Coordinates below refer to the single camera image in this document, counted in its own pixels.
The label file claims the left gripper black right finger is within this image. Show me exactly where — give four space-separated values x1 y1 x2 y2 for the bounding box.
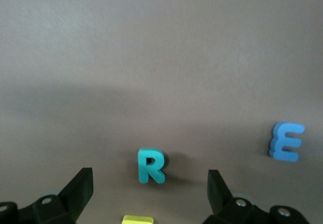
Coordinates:
203 170 310 224

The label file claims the yellow capital H letter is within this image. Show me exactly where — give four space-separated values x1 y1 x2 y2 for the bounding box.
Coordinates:
122 214 154 224

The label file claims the teal capital R letter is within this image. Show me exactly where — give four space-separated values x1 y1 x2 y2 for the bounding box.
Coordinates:
137 147 167 184

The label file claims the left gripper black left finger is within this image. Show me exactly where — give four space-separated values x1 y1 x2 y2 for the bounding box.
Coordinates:
0 167 94 224

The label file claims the blue lowercase m letter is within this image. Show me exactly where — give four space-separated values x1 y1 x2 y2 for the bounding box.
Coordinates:
268 122 306 162

